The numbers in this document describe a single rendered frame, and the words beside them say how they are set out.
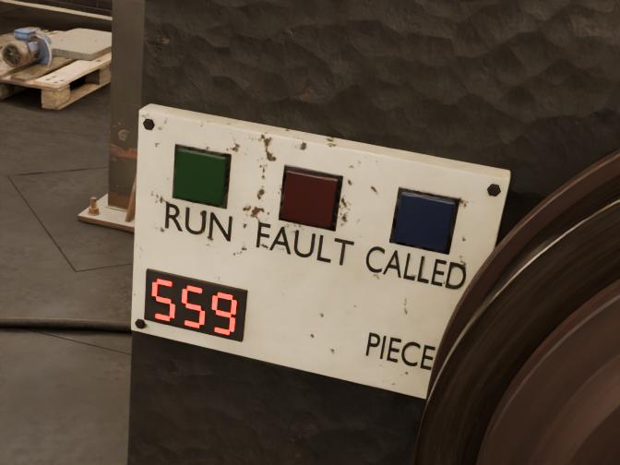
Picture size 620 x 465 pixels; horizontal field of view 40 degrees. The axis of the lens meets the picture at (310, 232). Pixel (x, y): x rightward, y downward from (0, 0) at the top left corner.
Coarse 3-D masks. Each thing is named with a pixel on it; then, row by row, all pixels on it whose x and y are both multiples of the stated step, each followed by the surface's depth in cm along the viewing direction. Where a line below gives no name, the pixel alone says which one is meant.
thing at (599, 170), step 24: (600, 168) 47; (576, 192) 48; (528, 216) 50; (552, 216) 49; (504, 240) 51; (528, 240) 50; (504, 264) 51; (480, 288) 52; (456, 312) 53; (456, 336) 53; (432, 384) 55
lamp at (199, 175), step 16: (176, 160) 60; (192, 160) 60; (208, 160) 60; (224, 160) 60; (176, 176) 61; (192, 176) 61; (208, 176) 60; (224, 176) 60; (176, 192) 61; (192, 192) 61; (208, 192) 61
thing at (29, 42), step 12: (24, 36) 469; (36, 36) 473; (12, 48) 467; (24, 48) 465; (36, 48) 474; (48, 48) 474; (12, 60) 469; (24, 60) 466; (36, 60) 485; (48, 60) 491
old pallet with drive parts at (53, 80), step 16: (48, 32) 572; (0, 48) 516; (0, 64) 479; (32, 64) 491; (64, 64) 499; (80, 64) 498; (96, 64) 502; (0, 80) 461; (16, 80) 460; (32, 80) 464; (48, 80) 459; (64, 80) 463; (96, 80) 507; (0, 96) 465; (48, 96) 459; (64, 96) 465; (80, 96) 485
